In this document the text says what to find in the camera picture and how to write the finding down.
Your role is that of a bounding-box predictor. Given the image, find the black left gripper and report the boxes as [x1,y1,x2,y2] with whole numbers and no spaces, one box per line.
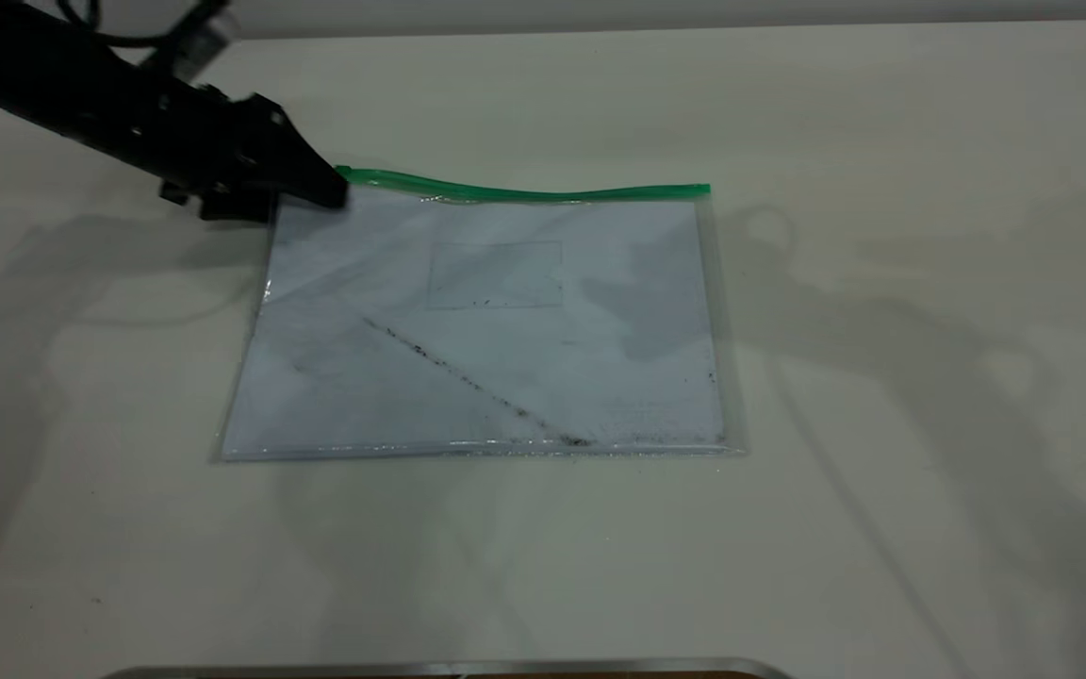
[155,83,350,224]

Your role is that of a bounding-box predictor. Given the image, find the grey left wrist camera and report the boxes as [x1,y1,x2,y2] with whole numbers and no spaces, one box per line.
[140,0,235,86]

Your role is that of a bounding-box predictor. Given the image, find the clear plastic bag green zip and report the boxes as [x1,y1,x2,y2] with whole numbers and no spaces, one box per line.
[215,166,748,464]

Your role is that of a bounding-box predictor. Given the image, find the white paper sheets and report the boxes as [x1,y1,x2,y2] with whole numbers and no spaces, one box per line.
[222,185,726,459]

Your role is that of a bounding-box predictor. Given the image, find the silver metal rail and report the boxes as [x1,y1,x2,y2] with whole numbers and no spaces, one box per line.
[100,657,795,679]

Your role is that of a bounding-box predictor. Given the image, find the black cable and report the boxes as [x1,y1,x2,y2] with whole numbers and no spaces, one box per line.
[51,0,176,50]

